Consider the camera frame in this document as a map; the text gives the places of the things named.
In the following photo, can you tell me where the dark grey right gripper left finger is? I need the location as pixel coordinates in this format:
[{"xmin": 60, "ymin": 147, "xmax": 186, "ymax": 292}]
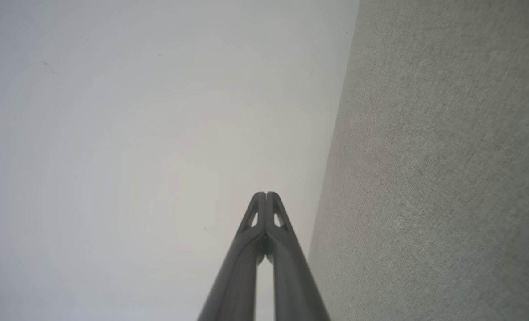
[{"xmin": 197, "ymin": 191, "xmax": 267, "ymax": 321}]

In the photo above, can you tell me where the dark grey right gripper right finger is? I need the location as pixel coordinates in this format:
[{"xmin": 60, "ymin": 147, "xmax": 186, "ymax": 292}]
[{"xmin": 266, "ymin": 191, "xmax": 331, "ymax": 321}]

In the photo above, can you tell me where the grey fabric sofa seat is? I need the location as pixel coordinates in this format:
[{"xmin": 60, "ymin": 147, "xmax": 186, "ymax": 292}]
[{"xmin": 307, "ymin": 0, "xmax": 529, "ymax": 321}]

